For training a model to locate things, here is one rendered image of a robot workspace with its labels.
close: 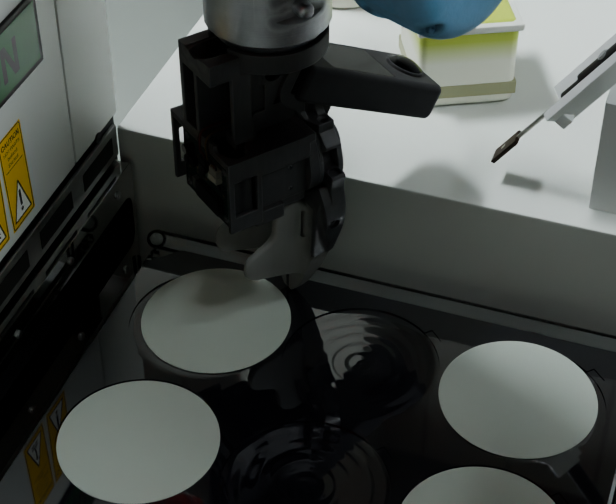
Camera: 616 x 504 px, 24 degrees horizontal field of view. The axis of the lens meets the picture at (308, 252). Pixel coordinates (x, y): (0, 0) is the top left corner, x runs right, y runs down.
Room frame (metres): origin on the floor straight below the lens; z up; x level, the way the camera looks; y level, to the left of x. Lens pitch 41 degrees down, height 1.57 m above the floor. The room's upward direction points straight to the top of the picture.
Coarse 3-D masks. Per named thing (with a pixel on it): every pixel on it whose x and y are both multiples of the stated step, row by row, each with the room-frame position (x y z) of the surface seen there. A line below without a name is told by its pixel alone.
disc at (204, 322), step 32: (160, 288) 0.73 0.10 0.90; (192, 288) 0.73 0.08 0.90; (224, 288) 0.73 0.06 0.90; (256, 288) 0.73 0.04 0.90; (160, 320) 0.70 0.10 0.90; (192, 320) 0.70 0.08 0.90; (224, 320) 0.70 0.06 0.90; (256, 320) 0.70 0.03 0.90; (288, 320) 0.70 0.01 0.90; (160, 352) 0.67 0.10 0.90; (192, 352) 0.67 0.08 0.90; (224, 352) 0.67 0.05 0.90; (256, 352) 0.67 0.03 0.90
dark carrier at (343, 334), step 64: (192, 256) 0.77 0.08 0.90; (128, 320) 0.70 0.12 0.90; (320, 320) 0.70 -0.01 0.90; (384, 320) 0.70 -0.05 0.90; (448, 320) 0.70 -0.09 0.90; (64, 384) 0.64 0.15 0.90; (192, 384) 0.64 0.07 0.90; (256, 384) 0.64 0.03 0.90; (320, 384) 0.64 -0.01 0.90; (384, 384) 0.64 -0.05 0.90; (256, 448) 0.59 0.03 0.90; (320, 448) 0.59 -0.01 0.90; (384, 448) 0.59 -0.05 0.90; (448, 448) 0.59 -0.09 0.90; (576, 448) 0.59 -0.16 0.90
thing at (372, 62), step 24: (336, 48) 0.77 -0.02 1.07; (360, 48) 0.79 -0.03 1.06; (312, 72) 0.72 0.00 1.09; (336, 72) 0.73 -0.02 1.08; (360, 72) 0.74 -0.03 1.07; (384, 72) 0.76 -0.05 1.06; (408, 72) 0.77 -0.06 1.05; (312, 96) 0.72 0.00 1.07; (336, 96) 0.73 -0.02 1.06; (360, 96) 0.74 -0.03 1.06; (384, 96) 0.75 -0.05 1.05; (408, 96) 0.76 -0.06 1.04; (432, 96) 0.77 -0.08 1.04
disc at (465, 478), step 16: (432, 480) 0.56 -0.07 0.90; (448, 480) 0.56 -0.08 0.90; (464, 480) 0.56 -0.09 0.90; (480, 480) 0.56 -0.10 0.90; (496, 480) 0.56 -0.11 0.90; (512, 480) 0.56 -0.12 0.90; (416, 496) 0.55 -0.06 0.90; (432, 496) 0.55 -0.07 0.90; (448, 496) 0.55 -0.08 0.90; (464, 496) 0.55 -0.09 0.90; (480, 496) 0.55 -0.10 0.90; (496, 496) 0.55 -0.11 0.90; (512, 496) 0.55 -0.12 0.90; (528, 496) 0.55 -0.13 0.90; (544, 496) 0.55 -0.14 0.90
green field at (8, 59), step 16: (32, 0) 0.74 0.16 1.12; (32, 16) 0.74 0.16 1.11; (16, 32) 0.72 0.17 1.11; (32, 32) 0.74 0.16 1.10; (0, 48) 0.71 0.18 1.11; (16, 48) 0.72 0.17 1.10; (32, 48) 0.74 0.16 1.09; (0, 64) 0.70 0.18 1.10; (16, 64) 0.72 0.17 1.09; (32, 64) 0.73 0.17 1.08; (0, 80) 0.70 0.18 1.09; (16, 80) 0.72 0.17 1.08; (0, 96) 0.70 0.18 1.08
